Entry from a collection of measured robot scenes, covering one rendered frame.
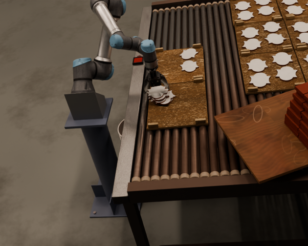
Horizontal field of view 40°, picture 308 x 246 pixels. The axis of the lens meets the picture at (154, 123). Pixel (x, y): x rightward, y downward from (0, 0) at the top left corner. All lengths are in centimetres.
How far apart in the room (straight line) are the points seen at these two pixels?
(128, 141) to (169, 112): 31
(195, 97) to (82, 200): 135
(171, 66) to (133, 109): 46
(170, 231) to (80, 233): 66
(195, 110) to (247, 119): 38
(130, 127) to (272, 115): 81
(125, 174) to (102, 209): 111
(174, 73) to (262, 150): 98
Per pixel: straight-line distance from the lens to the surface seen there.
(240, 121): 221
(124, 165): 226
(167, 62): 292
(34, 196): 361
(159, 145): 231
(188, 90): 263
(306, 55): 286
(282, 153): 205
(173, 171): 216
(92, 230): 321
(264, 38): 307
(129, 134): 242
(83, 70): 264
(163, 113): 248
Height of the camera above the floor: 250
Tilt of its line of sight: 40 degrees down
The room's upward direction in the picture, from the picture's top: 12 degrees counter-clockwise
